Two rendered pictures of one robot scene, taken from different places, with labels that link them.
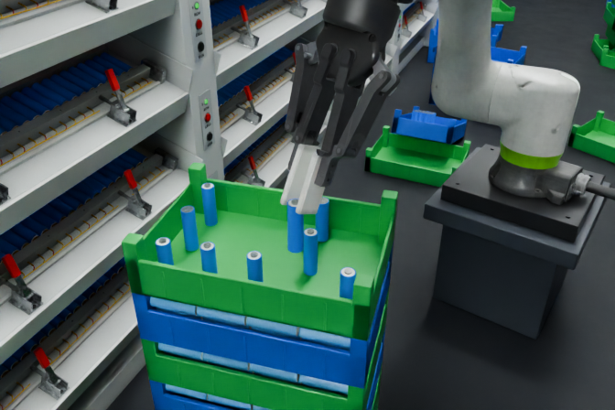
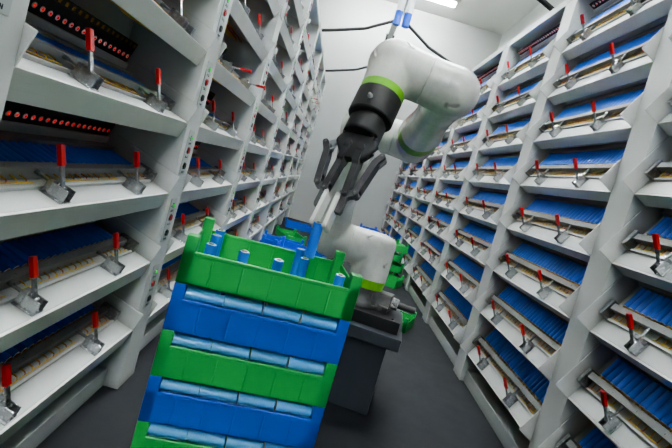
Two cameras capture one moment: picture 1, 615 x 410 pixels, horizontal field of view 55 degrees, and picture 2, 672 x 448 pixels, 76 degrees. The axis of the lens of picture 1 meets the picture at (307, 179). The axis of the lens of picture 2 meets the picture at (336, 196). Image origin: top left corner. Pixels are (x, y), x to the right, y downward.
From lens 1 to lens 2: 0.44 m
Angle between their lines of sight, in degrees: 37
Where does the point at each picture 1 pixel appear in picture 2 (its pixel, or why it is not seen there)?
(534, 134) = (373, 267)
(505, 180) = not seen: hidden behind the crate
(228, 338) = (245, 323)
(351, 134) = (363, 183)
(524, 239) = (369, 331)
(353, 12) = (369, 122)
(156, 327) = (184, 315)
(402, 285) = not seen: hidden behind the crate
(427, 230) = not seen: hidden behind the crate
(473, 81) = (342, 230)
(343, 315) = (340, 299)
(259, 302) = (282, 289)
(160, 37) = (160, 150)
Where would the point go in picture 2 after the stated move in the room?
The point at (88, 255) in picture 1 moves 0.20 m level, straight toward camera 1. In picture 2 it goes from (75, 288) to (118, 334)
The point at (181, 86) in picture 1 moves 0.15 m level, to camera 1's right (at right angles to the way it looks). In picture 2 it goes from (164, 187) to (221, 200)
